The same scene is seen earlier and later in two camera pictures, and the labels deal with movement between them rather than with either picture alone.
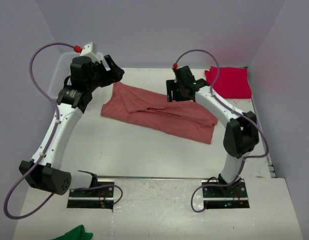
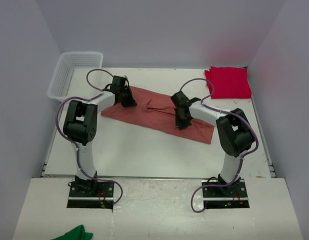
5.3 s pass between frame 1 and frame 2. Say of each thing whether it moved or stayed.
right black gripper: moved
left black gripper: moved
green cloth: stayed
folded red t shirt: stayed
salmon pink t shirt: stayed
